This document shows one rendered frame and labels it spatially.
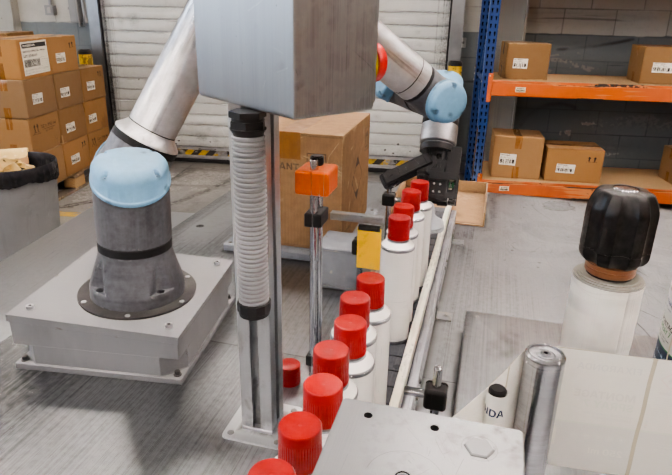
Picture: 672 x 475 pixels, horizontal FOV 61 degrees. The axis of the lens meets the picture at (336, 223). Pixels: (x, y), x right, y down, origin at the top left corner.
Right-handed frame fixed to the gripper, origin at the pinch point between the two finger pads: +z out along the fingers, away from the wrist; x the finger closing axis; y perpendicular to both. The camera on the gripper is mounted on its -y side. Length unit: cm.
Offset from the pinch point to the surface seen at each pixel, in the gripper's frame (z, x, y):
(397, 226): 2.8, -32.2, 0.5
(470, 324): 15.1, -14.5, 12.5
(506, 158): -116, 319, 28
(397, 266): 8.4, -29.9, 1.0
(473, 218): -14.6, 45.7, 10.6
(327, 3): -8, -74, -2
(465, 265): 1.7, 18.5, 10.2
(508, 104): -177, 366, 26
